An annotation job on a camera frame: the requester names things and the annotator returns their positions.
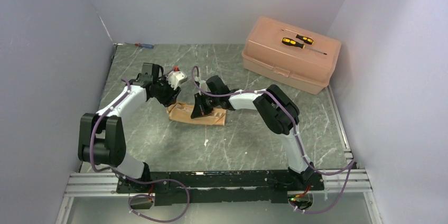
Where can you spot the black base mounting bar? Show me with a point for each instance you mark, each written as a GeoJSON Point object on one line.
{"type": "Point", "coordinates": [274, 186]}

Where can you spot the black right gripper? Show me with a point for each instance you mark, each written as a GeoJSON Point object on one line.
{"type": "Point", "coordinates": [199, 108]}

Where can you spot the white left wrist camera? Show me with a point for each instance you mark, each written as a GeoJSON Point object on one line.
{"type": "Point", "coordinates": [175, 77]}

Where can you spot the aluminium frame rail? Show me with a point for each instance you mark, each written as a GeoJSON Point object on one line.
{"type": "Point", "coordinates": [354, 180]}

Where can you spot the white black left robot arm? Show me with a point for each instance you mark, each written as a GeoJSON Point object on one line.
{"type": "Point", "coordinates": [101, 135]}

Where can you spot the peach plastic toolbox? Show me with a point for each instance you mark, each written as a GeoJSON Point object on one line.
{"type": "Point", "coordinates": [265, 54]}

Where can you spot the peach satin napkin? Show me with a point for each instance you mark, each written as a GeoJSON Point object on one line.
{"type": "Point", "coordinates": [181, 112]}

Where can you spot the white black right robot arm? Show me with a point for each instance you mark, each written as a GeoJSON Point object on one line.
{"type": "Point", "coordinates": [276, 109]}

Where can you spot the large yellow black screwdriver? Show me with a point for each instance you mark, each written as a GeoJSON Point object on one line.
{"type": "Point", "coordinates": [290, 42]}

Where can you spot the red blue screwdriver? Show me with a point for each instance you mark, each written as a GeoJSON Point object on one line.
{"type": "Point", "coordinates": [141, 45]}

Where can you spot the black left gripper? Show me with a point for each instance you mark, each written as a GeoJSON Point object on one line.
{"type": "Point", "coordinates": [171, 98]}

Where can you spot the small yellow black screwdriver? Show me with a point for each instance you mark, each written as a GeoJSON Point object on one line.
{"type": "Point", "coordinates": [303, 38]}

